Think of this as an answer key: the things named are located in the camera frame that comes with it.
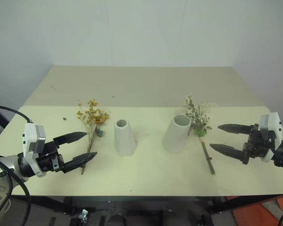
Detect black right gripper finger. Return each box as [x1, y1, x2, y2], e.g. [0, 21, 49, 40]
[209, 143, 249, 165]
[217, 123, 252, 135]

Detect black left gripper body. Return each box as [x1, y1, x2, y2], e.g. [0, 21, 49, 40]
[35, 141, 66, 173]

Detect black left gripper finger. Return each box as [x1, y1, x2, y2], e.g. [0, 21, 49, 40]
[53, 132, 88, 149]
[61, 152, 98, 174]

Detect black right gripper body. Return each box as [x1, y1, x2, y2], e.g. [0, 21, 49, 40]
[242, 124, 274, 163]

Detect small white tapered vase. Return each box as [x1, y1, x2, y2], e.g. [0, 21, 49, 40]
[114, 119, 137, 157]

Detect large white tapered vase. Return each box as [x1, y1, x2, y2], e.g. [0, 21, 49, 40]
[162, 114, 192, 154]

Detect yellow dried flower bunch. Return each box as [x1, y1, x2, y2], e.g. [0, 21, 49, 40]
[76, 99, 110, 175]

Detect white dried flower bunch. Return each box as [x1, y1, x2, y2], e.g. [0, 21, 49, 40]
[176, 94, 219, 176]

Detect orange floor mat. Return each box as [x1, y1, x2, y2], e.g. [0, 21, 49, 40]
[231, 194, 283, 226]

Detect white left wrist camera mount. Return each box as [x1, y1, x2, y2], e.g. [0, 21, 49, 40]
[22, 122, 48, 178]

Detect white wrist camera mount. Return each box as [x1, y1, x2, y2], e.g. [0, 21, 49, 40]
[259, 112, 283, 163]
[22, 122, 48, 178]

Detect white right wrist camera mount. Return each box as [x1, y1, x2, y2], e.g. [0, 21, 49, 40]
[259, 112, 283, 163]

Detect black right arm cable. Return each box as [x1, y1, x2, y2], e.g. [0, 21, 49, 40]
[268, 138, 283, 169]

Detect black table frame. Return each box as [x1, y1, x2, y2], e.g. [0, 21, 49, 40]
[0, 194, 283, 226]

